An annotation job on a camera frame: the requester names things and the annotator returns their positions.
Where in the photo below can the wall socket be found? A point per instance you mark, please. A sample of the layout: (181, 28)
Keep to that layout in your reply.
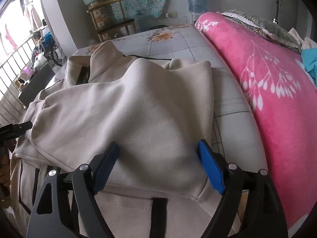
(172, 14)

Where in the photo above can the black box table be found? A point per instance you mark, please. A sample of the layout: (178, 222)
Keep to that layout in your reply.
(37, 86)

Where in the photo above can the black wheel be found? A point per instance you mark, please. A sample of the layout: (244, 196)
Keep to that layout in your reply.
(55, 57)

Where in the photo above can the wooden chair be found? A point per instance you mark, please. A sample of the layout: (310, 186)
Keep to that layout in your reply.
(116, 24)

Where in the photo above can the pink container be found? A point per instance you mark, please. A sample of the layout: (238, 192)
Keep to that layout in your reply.
(26, 71)

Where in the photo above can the beige patterned cloth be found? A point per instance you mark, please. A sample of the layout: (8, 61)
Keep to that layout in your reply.
(299, 38)

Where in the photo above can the metal window railing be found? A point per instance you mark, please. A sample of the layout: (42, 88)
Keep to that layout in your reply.
(10, 99)

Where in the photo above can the beige zip jacket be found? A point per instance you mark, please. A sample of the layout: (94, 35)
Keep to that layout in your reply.
(148, 119)

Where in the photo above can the brown fluffy garment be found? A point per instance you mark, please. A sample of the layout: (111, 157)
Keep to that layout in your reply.
(3, 173)

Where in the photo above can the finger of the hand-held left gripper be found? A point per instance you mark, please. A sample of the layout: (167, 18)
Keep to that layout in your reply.
(17, 128)

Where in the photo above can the grey floral bed sheet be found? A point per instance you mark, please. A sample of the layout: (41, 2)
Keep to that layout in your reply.
(178, 42)

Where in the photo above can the pile of clothes and bags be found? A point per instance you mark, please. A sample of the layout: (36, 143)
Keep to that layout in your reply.
(43, 44)

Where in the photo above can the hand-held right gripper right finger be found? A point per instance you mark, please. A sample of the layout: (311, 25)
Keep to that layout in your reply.
(211, 168)

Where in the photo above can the pink floral blanket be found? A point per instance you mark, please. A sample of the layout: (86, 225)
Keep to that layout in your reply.
(284, 104)

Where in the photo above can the cyan printed cloth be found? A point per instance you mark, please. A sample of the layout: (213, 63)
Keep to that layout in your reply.
(310, 59)

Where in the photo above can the white water dispenser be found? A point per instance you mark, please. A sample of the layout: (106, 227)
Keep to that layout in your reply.
(193, 18)

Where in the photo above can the patterned wooden cabinet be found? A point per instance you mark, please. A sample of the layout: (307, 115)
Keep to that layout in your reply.
(100, 17)

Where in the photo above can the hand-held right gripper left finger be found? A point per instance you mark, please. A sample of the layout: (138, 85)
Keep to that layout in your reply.
(107, 168)

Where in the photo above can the beige hanging garment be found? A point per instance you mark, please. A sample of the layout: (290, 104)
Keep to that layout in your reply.
(32, 17)

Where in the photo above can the grey patterned pillow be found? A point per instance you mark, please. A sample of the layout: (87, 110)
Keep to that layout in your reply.
(272, 29)

